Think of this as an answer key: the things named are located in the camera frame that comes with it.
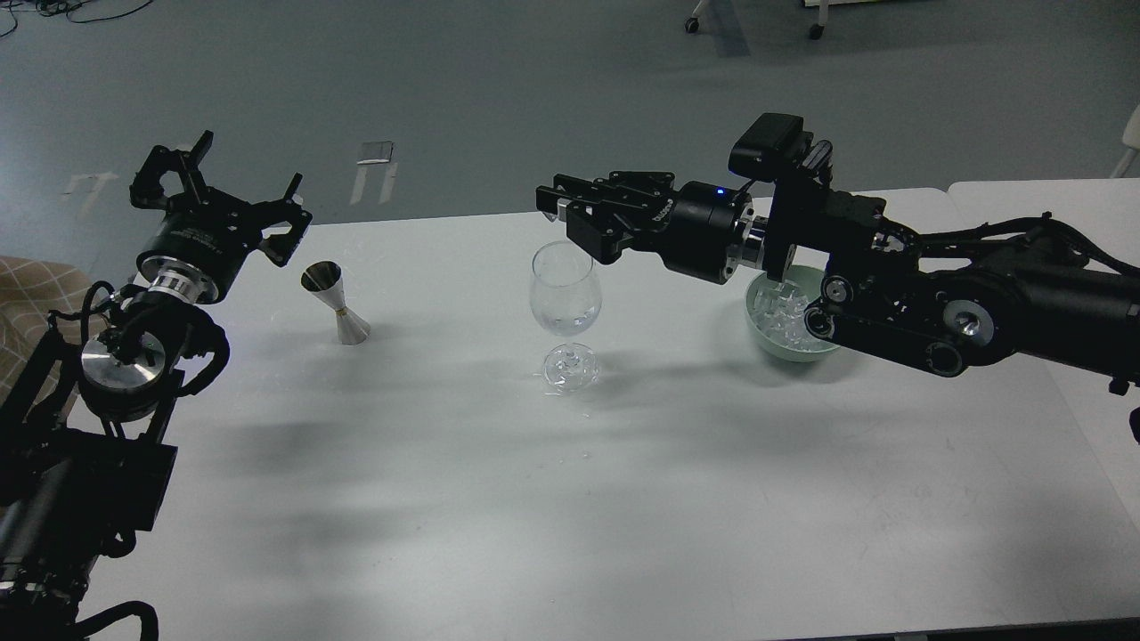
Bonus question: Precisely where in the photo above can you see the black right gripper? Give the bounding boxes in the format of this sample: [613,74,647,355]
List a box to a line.
[536,171,754,285]

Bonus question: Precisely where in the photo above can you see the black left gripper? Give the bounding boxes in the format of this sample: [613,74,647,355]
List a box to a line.
[129,130,314,305]

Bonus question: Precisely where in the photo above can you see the steel cocktail jigger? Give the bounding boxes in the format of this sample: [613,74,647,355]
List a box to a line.
[300,261,371,344]

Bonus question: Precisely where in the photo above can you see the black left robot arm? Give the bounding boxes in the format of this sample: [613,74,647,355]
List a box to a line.
[1,131,311,640]

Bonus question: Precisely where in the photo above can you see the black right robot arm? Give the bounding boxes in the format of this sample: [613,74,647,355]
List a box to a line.
[536,113,1139,396]

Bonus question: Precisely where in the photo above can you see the clear wine glass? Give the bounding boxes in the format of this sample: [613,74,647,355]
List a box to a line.
[529,240,602,393]

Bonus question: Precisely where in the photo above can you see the clear ice cubes pile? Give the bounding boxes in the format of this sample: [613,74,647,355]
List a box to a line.
[752,279,827,352]

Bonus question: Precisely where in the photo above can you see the green bowl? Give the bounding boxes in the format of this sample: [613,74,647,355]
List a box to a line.
[746,266,840,362]

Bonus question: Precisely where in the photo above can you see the tan checkered chair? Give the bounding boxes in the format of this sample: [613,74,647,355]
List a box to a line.
[1,255,93,401]

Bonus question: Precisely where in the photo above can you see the white chair part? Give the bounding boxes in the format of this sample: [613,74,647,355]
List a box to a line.
[1109,105,1140,179]

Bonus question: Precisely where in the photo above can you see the black floor cables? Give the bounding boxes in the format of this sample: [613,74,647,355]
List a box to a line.
[0,0,154,38]

